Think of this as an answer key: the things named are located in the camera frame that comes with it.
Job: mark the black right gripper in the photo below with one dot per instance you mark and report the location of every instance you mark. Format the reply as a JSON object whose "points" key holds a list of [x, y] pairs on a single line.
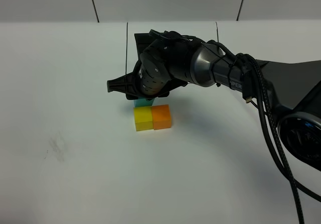
{"points": [[150, 77]]}

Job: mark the blue cube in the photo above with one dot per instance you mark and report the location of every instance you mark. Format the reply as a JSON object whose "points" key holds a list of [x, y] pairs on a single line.
{"points": [[141, 102]]}

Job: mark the orange cube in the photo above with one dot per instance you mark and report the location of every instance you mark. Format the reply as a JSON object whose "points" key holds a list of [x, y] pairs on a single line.
{"points": [[161, 117]]}

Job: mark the yellow cube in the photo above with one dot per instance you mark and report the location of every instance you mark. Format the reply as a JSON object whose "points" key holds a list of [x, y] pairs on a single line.
{"points": [[143, 118]]}

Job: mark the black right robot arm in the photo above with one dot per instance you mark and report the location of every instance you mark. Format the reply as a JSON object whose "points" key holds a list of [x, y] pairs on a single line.
{"points": [[169, 60]]}

